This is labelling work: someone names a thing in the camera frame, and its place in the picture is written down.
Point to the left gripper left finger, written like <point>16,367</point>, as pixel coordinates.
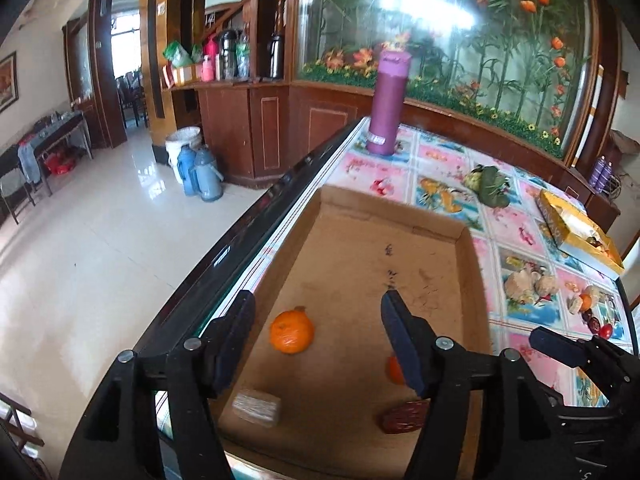
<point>225,347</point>

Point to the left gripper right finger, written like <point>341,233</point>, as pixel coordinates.
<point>412,339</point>

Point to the orange tangerine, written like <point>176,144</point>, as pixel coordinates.
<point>291,331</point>
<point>587,301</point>
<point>393,371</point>

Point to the dark date bottom edge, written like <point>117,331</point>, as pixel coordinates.
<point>401,419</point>

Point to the dark red jujube date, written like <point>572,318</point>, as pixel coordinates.
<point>594,325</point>

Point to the beige cake piece small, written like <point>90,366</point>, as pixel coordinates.
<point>593,292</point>

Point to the red tomato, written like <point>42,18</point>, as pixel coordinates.
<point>606,331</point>

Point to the large beige cake block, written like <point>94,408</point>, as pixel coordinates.
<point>519,286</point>

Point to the brown cardboard tray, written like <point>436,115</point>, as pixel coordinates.
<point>344,251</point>

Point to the colourful fruit print tablecloth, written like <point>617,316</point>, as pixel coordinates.
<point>426,171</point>

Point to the blue thermos jug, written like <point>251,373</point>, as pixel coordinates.
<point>199,173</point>

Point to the green leafy vegetable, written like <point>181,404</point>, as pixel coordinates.
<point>489,185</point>

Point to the yellow gift box tray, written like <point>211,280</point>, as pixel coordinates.
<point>577,235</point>

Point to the white plastic bucket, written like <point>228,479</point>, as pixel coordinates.
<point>191,136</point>

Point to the wooden sideboard counter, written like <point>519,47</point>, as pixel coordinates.
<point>257,131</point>

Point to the purple thermos bottle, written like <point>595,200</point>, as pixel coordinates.
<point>388,100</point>

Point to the purple spray cans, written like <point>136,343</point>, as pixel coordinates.
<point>600,174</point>

